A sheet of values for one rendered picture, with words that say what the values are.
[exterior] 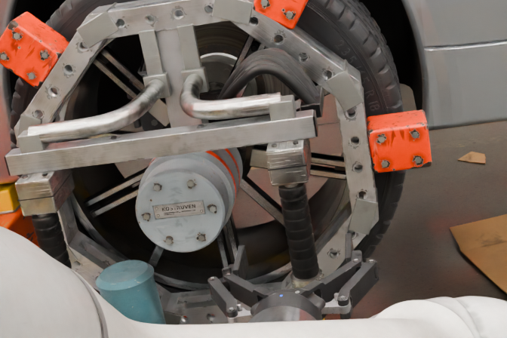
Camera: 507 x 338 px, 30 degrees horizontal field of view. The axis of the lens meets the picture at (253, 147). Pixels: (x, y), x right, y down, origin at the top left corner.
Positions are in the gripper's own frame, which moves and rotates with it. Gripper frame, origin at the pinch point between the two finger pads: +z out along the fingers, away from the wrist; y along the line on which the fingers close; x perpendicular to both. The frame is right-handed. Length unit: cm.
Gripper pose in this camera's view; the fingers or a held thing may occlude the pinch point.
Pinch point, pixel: (296, 253)
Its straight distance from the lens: 119.6
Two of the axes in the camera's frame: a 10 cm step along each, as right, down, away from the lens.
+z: 1.0, -3.4, 9.3
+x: -1.7, -9.3, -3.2
